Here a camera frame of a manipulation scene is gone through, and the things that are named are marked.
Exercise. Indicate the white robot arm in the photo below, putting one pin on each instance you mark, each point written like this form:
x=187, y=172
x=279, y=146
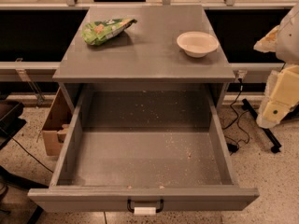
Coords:
x=287, y=49

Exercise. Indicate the black furniture at left edge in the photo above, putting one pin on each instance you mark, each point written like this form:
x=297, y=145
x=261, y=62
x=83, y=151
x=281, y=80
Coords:
x=10, y=124

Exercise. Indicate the grey open top drawer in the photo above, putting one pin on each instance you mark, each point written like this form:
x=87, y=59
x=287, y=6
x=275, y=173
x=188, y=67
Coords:
x=105, y=162

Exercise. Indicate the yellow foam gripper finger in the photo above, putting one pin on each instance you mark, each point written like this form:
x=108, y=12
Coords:
x=268, y=43
x=281, y=96

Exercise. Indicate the green rice chip bag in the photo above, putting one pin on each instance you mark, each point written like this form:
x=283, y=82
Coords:
x=97, y=33

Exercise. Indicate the brown cardboard box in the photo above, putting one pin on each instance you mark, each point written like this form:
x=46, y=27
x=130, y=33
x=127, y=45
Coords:
x=56, y=125

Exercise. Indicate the black and white drawer handle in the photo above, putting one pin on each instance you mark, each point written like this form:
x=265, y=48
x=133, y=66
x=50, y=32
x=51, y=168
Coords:
x=145, y=208

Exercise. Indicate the metal shelf bracket left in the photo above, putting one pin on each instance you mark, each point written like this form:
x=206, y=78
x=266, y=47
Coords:
x=34, y=87

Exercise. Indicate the white paper bowl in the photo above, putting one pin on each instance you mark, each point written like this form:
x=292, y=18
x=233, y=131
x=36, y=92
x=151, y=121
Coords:
x=197, y=44

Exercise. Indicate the grey cabinet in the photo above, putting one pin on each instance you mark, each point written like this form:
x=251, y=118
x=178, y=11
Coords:
x=142, y=72

